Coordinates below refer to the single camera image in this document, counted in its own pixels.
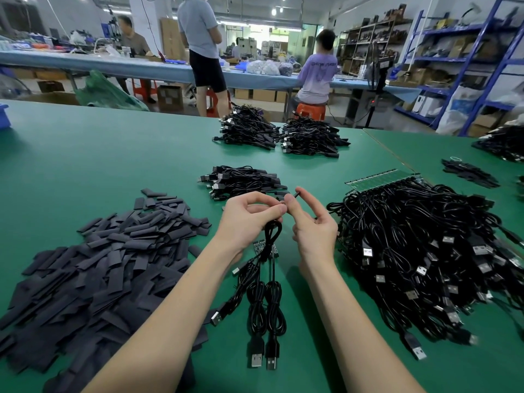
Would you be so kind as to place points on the person's right hand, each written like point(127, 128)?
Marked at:
point(314, 233)

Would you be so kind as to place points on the person's left hand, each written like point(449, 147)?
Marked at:
point(244, 223)

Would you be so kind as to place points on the pile of black sleeve strips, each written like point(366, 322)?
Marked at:
point(90, 282)

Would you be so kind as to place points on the person's left forearm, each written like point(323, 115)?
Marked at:
point(168, 339)

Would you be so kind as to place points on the person's right forearm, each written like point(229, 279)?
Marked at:
point(364, 339)

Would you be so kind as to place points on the orange plastic stool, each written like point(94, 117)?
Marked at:
point(310, 112)

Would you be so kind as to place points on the small upright cardboard box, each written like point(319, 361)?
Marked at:
point(170, 98)

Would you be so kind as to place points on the black tripod stand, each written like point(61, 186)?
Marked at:
point(378, 73)

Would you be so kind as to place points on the white plastic bag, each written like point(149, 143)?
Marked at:
point(457, 117)

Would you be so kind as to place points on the green plastic bag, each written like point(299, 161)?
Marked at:
point(110, 94)

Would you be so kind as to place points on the dark storage shelf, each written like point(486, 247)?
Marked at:
point(368, 41)

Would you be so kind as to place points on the long blue work table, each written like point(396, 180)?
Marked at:
point(98, 68)

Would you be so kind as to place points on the open cardboard box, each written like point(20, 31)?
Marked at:
point(49, 98)

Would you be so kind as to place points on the blue metal shelving rack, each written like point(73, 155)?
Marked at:
point(454, 30)

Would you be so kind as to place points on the blue plastic bin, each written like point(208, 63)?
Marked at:
point(4, 117)

